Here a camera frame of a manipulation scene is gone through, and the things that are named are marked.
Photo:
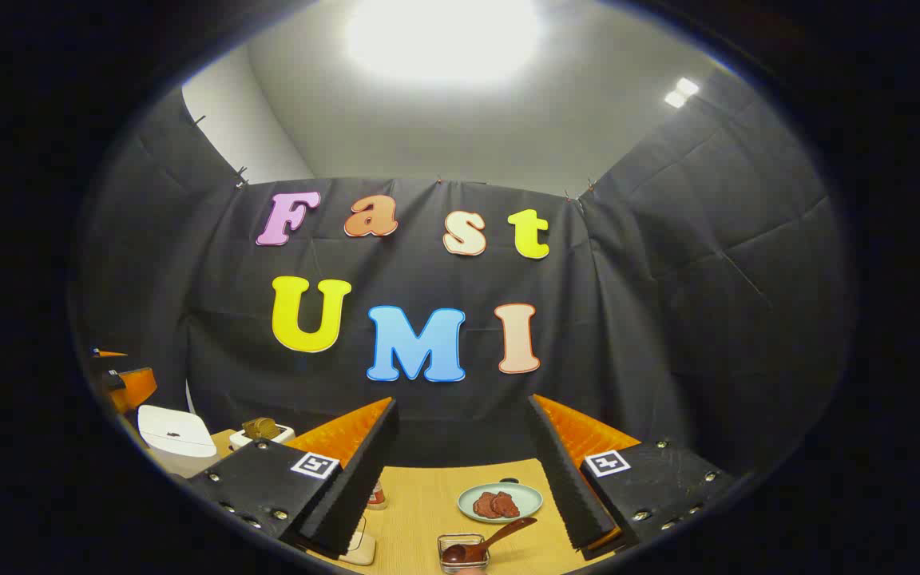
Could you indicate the brown bread slice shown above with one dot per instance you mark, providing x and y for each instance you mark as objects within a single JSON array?
[
  {"x": 251, "y": 430},
  {"x": 270, "y": 426}
]

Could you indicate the brown wooden spoon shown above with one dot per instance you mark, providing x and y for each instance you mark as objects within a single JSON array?
[{"x": 500, "y": 533}]

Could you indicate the clear rice container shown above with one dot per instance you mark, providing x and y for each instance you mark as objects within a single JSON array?
[{"x": 362, "y": 551}]

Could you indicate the pale green plate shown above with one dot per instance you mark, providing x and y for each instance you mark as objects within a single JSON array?
[{"x": 525, "y": 500}]

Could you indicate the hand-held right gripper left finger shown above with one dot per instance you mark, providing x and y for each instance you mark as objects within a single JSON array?
[{"x": 356, "y": 479}]

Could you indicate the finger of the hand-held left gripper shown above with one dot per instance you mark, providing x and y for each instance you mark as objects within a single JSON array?
[
  {"x": 136, "y": 387},
  {"x": 109, "y": 354}
]

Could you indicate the clear plastic water bottle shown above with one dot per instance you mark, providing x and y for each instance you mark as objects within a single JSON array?
[{"x": 376, "y": 497}]

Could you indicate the brown meat slice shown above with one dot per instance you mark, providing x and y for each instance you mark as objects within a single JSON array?
[
  {"x": 484, "y": 505},
  {"x": 508, "y": 505}
]

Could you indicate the white rice cooker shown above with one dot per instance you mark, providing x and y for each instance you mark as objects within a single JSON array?
[{"x": 176, "y": 431}]

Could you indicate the large ceiling light panel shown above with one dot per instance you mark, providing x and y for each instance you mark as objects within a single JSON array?
[{"x": 444, "y": 36}]

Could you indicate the cream toaster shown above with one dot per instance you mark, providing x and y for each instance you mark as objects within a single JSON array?
[{"x": 264, "y": 441}]

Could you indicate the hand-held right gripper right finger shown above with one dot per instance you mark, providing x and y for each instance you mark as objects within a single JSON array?
[{"x": 568, "y": 487}]

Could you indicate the small ceiling light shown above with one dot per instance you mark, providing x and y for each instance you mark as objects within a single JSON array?
[{"x": 682, "y": 92}]

